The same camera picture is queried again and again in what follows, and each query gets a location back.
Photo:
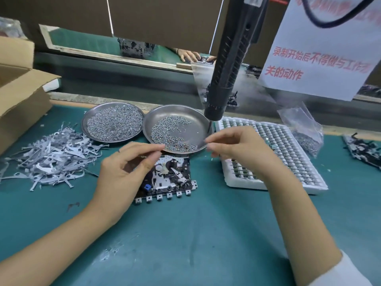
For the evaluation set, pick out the white paper sign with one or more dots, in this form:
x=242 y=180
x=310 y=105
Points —
x=315 y=50

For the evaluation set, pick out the black electric screwdriver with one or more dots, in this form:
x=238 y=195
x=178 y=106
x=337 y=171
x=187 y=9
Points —
x=230 y=56

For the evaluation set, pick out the round steel dish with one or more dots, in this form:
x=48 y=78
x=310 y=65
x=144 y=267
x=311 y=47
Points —
x=89 y=134
x=184 y=111

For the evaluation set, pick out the dark conveyor belt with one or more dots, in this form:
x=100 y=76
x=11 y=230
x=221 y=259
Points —
x=125 y=80

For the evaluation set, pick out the person's right thumb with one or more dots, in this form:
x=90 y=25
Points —
x=226 y=148

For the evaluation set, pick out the metal cassette mechanism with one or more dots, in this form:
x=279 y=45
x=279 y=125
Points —
x=171 y=183

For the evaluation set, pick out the brown cardboard box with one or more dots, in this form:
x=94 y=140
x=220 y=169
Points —
x=20 y=95

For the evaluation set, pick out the pile of black metal parts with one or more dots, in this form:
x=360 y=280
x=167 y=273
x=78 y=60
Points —
x=364 y=150

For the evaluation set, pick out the clear bag of screws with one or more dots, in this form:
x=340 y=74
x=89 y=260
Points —
x=303 y=128

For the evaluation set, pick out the white sleeve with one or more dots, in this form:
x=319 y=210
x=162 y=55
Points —
x=351 y=272

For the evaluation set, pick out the person's right hand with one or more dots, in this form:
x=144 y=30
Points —
x=253 y=154

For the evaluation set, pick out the person's right forearm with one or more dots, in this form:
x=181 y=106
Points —
x=297 y=223

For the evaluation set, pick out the person's left thumb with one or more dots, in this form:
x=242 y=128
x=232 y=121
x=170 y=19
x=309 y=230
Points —
x=152 y=165

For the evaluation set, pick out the heap of small silver screws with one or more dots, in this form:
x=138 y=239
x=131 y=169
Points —
x=114 y=120

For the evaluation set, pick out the person's left hand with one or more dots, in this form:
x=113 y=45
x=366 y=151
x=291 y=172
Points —
x=119 y=184

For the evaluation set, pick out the person's left forearm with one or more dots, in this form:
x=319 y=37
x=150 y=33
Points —
x=47 y=250

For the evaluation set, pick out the dark mechanism assembly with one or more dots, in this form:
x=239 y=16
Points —
x=135 y=47
x=207 y=59

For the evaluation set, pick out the brown cardboard panel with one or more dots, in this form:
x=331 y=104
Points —
x=74 y=14

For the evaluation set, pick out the pile of grey metal levers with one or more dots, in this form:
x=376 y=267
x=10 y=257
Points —
x=56 y=157

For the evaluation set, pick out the white plastic parts tray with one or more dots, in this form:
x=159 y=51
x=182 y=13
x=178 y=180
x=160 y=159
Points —
x=309 y=183

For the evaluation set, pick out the wooden framed green board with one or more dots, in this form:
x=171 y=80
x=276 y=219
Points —
x=77 y=41

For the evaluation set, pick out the scatter of small silver screws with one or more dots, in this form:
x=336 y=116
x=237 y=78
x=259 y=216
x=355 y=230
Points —
x=166 y=134

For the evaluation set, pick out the grid of small silver components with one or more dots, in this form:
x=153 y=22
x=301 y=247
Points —
x=285 y=145

